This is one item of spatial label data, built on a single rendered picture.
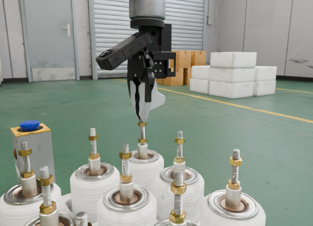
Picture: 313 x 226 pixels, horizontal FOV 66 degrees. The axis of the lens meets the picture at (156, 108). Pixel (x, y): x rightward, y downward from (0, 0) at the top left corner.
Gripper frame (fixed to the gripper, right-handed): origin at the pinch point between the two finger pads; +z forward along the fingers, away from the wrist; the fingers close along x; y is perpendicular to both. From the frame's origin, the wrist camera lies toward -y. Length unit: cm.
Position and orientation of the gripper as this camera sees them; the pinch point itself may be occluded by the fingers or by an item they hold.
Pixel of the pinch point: (139, 116)
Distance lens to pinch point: 53.0
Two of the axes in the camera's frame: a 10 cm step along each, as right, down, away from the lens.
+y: 8.3, -1.1, 5.5
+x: -5.6, -1.7, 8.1
